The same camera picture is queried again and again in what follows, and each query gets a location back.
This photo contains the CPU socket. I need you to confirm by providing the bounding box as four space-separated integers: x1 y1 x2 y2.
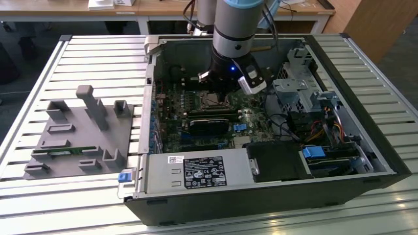
197 90 235 110

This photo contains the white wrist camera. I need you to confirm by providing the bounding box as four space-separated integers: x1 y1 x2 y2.
237 64 268 95

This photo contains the graphics card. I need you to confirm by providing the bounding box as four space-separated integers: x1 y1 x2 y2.
188 118 229 136

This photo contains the yellow red wire bundle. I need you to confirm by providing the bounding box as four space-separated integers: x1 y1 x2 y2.
305 119 346 144

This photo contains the blue disk carrier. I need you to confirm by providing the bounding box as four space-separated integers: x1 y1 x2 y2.
301 146 327 160

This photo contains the green RAM stick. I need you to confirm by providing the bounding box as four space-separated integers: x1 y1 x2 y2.
48 146 98 156

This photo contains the green motherboard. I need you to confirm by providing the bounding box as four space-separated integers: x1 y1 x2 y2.
151 80 271 154

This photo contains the wooden desk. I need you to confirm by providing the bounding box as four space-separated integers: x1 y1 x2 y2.
0 0 336 35

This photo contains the wooden cabinet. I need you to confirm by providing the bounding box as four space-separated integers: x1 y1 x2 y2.
322 0 418 64

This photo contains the silver drive cage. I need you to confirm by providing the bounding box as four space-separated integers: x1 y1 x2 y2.
272 47 342 113

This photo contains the pale blue hanging cloth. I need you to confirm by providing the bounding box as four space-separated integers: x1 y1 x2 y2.
260 0 281 30

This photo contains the silver power supply unit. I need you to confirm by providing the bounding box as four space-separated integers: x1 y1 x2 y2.
143 153 255 196

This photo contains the grey parts rack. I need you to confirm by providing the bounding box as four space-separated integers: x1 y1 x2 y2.
24 85 136 181

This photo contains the black open PC case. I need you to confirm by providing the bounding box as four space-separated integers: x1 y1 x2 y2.
123 33 412 227

